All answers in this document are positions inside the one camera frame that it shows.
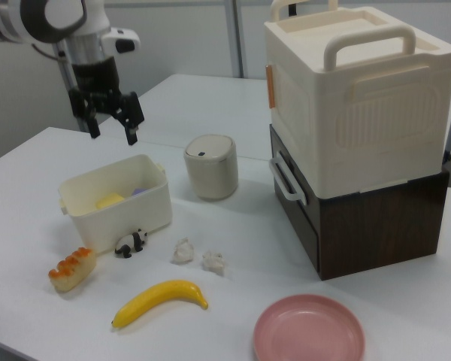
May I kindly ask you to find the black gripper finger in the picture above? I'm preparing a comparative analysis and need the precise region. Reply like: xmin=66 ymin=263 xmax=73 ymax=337
xmin=112 ymin=91 xmax=145 ymax=146
xmin=68 ymin=88 xmax=101 ymax=140

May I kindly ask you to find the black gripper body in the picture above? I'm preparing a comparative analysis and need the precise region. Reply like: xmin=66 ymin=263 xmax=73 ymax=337
xmin=71 ymin=56 xmax=123 ymax=114

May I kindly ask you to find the cream plastic box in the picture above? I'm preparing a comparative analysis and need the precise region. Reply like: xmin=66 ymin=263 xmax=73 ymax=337
xmin=58 ymin=153 xmax=173 ymax=255

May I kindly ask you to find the large cream storage box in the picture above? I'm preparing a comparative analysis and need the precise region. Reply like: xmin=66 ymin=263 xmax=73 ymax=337
xmin=263 ymin=0 xmax=451 ymax=196

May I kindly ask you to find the yellow foam block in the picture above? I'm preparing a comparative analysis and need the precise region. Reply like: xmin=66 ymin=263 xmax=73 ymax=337
xmin=95 ymin=192 xmax=126 ymax=210

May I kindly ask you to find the cream lidded trash can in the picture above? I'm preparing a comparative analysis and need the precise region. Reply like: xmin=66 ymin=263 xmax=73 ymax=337
xmin=183 ymin=134 xmax=238 ymax=200

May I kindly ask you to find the toy panda figure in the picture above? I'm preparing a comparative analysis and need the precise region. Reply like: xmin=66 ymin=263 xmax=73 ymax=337
xmin=114 ymin=228 xmax=148 ymax=259

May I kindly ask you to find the crumpled white paper ball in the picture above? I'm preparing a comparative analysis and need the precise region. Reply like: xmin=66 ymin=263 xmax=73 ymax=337
xmin=171 ymin=236 xmax=195 ymax=265
xmin=201 ymin=250 xmax=226 ymax=277

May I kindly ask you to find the toy bread with orange topping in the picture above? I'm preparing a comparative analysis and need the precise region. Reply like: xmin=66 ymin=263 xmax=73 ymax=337
xmin=47 ymin=247 xmax=98 ymax=293

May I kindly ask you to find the yellow toy banana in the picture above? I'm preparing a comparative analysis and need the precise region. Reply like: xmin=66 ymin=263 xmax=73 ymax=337
xmin=110 ymin=279 xmax=209 ymax=332

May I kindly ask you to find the pink round plate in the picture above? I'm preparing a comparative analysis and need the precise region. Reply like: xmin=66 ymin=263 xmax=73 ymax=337
xmin=253 ymin=294 xmax=365 ymax=361

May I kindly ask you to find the grey metal post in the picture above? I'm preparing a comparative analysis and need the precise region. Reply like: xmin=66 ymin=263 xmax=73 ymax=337
xmin=56 ymin=41 xmax=91 ymax=133

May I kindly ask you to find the white drawer handle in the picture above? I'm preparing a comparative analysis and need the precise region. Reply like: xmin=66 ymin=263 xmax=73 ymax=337
xmin=268 ymin=156 xmax=308 ymax=206

